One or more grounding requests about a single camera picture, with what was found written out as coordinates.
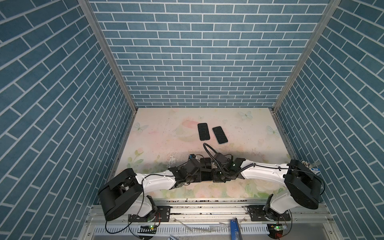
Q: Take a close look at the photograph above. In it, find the sage green phone case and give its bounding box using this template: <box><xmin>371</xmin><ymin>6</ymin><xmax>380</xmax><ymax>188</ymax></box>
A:
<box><xmin>212</xmin><ymin>126</ymin><xmax>228</xmax><ymax>145</ymax></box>

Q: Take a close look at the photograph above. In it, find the black phone case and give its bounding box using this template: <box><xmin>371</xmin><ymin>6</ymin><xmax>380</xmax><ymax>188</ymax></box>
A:
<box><xmin>198</xmin><ymin>123</ymin><xmax>211</xmax><ymax>141</ymax></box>

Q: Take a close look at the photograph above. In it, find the black smartphone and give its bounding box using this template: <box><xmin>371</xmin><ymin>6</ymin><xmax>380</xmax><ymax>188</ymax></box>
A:
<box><xmin>201</xmin><ymin>170</ymin><xmax>213</xmax><ymax>182</ymax></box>

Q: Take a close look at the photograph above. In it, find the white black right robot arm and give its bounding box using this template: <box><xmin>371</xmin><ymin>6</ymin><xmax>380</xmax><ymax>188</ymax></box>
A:
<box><xmin>211</xmin><ymin>159</ymin><xmax>323</xmax><ymax>221</ymax></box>

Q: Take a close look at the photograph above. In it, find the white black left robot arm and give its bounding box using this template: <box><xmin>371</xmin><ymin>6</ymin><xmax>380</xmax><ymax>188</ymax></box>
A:
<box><xmin>98</xmin><ymin>160</ymin><xmax>204</xmax><ymax>222</ymax></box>

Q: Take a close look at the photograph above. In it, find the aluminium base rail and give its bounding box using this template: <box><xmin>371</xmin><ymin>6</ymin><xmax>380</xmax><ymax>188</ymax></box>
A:
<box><xmin>80</xmin><ymin>199</ymin><xmax>342</xmax><ymax>240</ymax></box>

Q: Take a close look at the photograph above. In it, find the aluminium frame post left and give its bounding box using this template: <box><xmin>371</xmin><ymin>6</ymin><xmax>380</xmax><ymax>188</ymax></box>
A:
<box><xmin>78</xmin><ymin>0</ymin><xmax>137</xmax><ymax>115</ymax></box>

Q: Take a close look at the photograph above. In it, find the aluminium frame post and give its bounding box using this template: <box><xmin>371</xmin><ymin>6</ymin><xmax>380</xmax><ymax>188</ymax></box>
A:
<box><xmin>272</xmin><ymin>0</ymin><xmax>341</xmax><ymax>115</ymax></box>
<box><xmin>78</xmin><ymin>0</ymin><xmax>137</xmax><ymax>115</ymax></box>

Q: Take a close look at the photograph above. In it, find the aluminium frame post right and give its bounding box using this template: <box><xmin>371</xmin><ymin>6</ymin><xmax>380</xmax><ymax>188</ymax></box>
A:
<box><xmin>272</xmin><ymin>0</ymin><xmax>341</xmax><ymax>115</ymax></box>

